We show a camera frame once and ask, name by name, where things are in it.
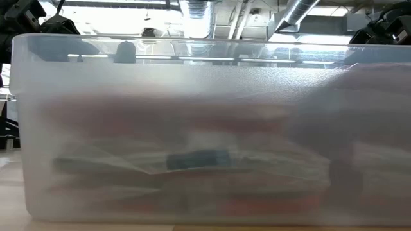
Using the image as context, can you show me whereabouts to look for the smooth silver slanted duct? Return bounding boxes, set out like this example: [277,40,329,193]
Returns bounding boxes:
[272,0,322,33]

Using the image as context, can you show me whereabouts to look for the dark dome-shaped object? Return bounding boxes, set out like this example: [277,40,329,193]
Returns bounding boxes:
[113,40,137,64]

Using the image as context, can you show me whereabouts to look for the translucent white plastic bin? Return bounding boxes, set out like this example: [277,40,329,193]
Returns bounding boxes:
[8,33,411,225]

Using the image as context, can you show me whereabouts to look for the black floor stand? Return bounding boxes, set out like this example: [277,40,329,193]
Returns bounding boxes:
[0,101,21,150]

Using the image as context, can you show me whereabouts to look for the ribbed silver ceiling duct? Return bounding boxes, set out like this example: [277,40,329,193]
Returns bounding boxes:
[178,0,213,39]

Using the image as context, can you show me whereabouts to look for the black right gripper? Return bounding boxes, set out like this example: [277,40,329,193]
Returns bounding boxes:
[348,28,386,46]

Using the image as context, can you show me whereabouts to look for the white ceiling pipes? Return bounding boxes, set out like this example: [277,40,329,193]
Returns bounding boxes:
[226,0,252,41]

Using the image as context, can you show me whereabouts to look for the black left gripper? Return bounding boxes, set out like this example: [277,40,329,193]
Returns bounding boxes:
[27,14,101,62]

